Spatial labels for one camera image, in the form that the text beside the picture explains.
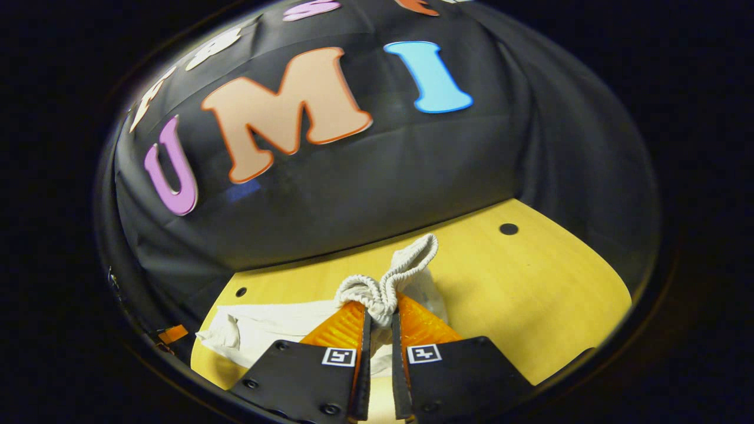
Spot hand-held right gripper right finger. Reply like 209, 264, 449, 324
391, 293, 534, 422

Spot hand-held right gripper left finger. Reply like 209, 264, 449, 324
229, 300, 373, 422

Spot white jeans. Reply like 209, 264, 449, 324
196, 233, 449, 377

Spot black backdrop cloth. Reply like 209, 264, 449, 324
97, 0, 660, 354

